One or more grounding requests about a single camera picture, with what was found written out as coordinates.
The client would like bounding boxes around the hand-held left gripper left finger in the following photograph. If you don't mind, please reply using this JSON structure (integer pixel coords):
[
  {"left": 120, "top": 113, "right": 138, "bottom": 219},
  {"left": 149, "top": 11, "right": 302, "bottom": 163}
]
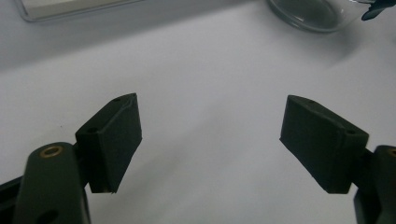
[{"left": 75, "top": 92, "right": 143, "bottom": 194}]

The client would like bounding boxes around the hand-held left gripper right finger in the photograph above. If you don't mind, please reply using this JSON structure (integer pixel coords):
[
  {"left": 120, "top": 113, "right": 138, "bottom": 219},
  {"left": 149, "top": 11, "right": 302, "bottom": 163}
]
[{"left": 279, "top": 94, "right": 370, "bottom": 195}]

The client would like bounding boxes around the clear glass bowl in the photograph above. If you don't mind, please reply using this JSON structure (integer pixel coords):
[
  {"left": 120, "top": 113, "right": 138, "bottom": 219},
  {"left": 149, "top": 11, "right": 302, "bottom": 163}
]
[{"left": 266, "top": 0, "right": 375, "bottom": 34}]

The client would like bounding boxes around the clear plastic tray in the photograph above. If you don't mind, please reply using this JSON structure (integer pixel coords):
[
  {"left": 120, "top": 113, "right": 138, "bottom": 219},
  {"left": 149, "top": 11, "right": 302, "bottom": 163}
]
[{"left": 13, "top": 0, "right": 148, "bottom": 22}]

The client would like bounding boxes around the dark blue object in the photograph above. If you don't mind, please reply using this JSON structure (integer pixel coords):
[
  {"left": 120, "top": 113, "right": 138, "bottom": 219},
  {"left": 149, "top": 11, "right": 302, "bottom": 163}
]
[{"left": 361, "top": 0, "right": 396, "bottom": 21}]

